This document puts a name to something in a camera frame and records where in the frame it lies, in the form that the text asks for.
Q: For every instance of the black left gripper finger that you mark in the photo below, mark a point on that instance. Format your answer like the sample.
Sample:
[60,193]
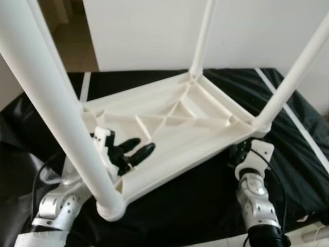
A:
[141,154]
[129,144]

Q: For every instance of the white plastic table top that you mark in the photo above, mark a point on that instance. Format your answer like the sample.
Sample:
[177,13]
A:
[195,134]

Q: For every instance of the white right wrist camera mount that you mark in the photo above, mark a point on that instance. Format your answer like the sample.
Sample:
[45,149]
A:
[259,152]

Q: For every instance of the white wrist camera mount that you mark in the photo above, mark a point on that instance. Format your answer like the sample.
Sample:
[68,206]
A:
[103,139]
[259,152]

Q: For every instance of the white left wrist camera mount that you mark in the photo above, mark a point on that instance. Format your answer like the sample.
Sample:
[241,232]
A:
[103,139]

